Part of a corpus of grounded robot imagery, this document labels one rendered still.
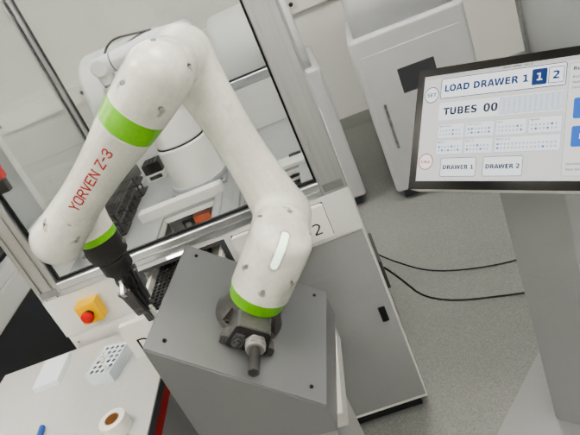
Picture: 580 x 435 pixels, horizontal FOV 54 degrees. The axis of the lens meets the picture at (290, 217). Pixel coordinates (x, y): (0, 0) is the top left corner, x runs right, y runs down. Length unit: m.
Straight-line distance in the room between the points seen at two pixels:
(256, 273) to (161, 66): 0.42
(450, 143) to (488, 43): 3.59
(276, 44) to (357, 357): 1.07
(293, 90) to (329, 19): 3.22
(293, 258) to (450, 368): 1.34
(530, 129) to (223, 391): 0.86
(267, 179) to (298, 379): 0.42
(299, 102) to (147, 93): 0.64
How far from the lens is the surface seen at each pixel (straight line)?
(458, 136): 1.44
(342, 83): 4.85
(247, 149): 1.19
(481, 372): 2.29
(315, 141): 1.59
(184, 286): 1.28
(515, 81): 1.41
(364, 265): 1.79
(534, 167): 1.35
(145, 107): 1.01
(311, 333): 1.29
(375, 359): 2.01
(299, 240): 1.10
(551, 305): 1.70
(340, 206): 1.68
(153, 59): 1.00
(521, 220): 1.54
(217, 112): 1.17
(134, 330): 1.57
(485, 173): 1.39
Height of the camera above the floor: 1.63
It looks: 25 degrees down
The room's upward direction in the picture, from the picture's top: 24 degrees counter-clockwise
